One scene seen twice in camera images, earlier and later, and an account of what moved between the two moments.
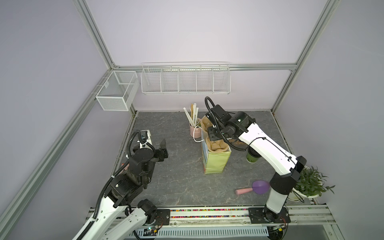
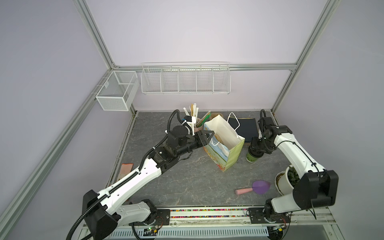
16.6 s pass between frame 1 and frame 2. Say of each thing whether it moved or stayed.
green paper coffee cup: stayed
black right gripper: moved
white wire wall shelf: stayed
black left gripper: moved
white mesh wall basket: stayed
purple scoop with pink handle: stayed
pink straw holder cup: stayed
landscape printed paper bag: moved
